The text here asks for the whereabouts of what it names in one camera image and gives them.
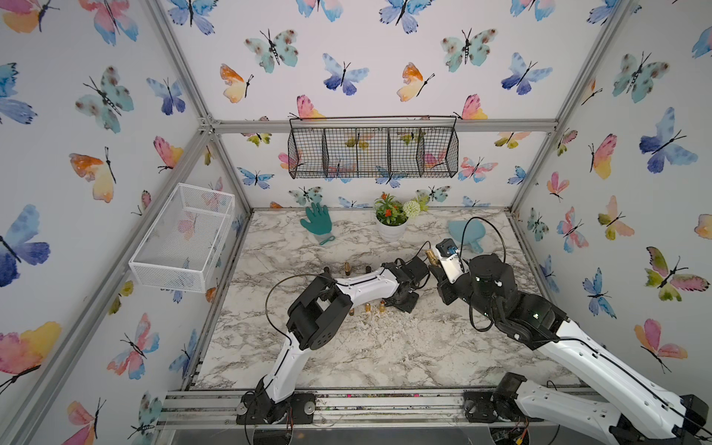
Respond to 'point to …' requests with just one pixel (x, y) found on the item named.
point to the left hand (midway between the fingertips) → (409, 303)
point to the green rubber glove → (321, 223)
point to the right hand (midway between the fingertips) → (439, 262)
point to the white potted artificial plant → (392, 215)
